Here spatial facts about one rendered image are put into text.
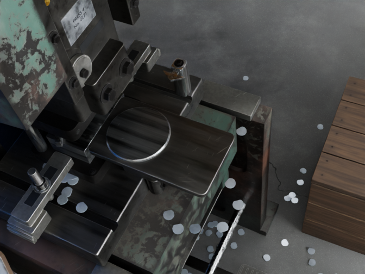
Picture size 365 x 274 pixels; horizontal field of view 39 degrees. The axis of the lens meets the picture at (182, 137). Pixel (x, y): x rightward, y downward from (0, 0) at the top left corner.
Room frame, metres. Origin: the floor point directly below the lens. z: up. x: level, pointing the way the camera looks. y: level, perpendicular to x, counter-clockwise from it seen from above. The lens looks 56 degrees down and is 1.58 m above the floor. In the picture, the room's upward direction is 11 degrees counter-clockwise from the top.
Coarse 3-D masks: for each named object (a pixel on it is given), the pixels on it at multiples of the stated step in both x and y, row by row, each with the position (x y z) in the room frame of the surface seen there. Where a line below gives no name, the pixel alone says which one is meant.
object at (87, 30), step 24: (48, 0) 0.55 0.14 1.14; (72, 0) 0.59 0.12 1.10; (96, 0) 0.63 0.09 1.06; (72, 24) 0.58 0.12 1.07; (96, 24) 0.62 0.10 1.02; (72, 48) 0.57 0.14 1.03; (96, 48) 0.60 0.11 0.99; (120, 48) 0.61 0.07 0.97; (96, 72) 0.56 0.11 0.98; (120, 72) 0.59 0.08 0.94; (96, 96) 0.54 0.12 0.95
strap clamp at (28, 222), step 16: (48, 160) 0.57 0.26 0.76; (64, 160) 0.56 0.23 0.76; (32, 176) 0.51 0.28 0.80; (48, 176) 0.53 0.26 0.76; (64, 176) 0.54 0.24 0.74; (32, 192) 0.50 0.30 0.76; (48, 192) 0.50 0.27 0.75; (16, 208) 0.48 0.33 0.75; (32, 208) 0.47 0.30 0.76; (16, 224) 0.46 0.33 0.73; (32, 224) 0.45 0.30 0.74; (32, 240) 0.42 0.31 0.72
